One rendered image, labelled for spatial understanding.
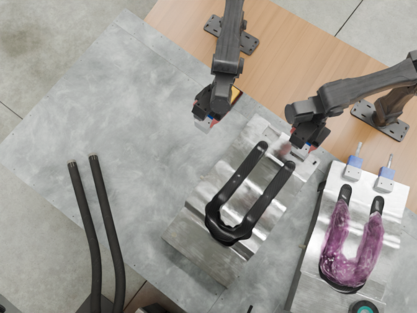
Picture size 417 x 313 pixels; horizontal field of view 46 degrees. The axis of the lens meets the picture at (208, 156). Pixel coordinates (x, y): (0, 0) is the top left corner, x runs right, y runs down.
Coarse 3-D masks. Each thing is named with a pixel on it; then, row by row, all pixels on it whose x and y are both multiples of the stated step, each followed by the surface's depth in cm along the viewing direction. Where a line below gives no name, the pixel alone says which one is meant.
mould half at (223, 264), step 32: (256, 128) 160; (224, 160) 158; (288, 160) 158; (320, 160) 158; (192, 192) 150; (256, 192) 155; (288, 192) 156; (192, 224) 155; (256, 224) 149; (192, 256) 152; (224, 256) 153
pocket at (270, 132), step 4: (268, 128) 163; (272, 128) 162; (264, 132) 163; (268, 132) 163; (272, 132) 163; (276, 132) 163; (280, 132) 162; (268, 136) 163; (272, 136) 163; (276, 136) 163; (272, 140) 162; (276, 140) 162
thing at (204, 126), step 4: (208, 116) 155; (196, 120) 154; (204, 120) 154; (208, 120) 154; (196, 124) 156; (200, 124) 153; (204, 124) 153; (208, 124) 153; (200, 128) 156; (204, 128) 153; (208, 128) 153; (204, 132) 158
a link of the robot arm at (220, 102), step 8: (240, 64) 134; (216, 72) 137; (224, 72) 137; (240, 72) 135; (216, 80) 135; (224, 80) 135; (232, 80) 135; (216, 88) 133; (224, 88) 133; (216, 96) 132; (224, 96) 132; (216, 104) 135; (224, 104) 134; (216, 112) 137; (224, 112) 137
